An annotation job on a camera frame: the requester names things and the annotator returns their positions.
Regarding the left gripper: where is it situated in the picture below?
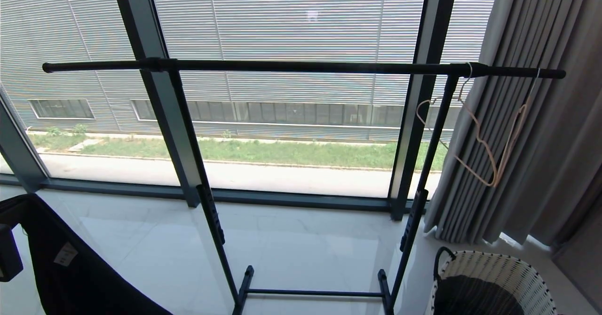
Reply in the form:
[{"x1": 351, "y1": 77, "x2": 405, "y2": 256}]
[{"x1": 0, "y1": 224, "x2": 24, "y2": 283}]

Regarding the black garment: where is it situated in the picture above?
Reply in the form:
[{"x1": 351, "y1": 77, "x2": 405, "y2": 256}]
[{"x1": 0, "y1": 194, "x2": 173, "y2": 315}]

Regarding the pink clothes hanger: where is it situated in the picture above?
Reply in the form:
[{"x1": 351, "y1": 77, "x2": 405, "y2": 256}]
[
  {"x1": 416, "y1": 63, "x2": 499, "y2": 188},
  {"x1": 494, "y1": 68, "x2": 542, "y2": 187}
]

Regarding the black clothes rack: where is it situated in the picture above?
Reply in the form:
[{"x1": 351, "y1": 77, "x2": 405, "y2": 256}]
[{"x1": 42, "y1": 57, "x2": 567, "y2": 315}]

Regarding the white laundry basket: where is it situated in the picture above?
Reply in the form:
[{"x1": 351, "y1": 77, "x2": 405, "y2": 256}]
[{"x1": 426, "y1": 247, "x2": 560, "y2": 315}]

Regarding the window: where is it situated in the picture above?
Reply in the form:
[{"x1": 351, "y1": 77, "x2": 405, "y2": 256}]
[{"x1": 0, "y1": 0, "x2": 502, "y2": 221}]

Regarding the beige curtain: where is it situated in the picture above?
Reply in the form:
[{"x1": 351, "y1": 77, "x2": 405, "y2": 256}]
[{"x1": 423, "y1": 0, "x2": 602, "y2": 251}]

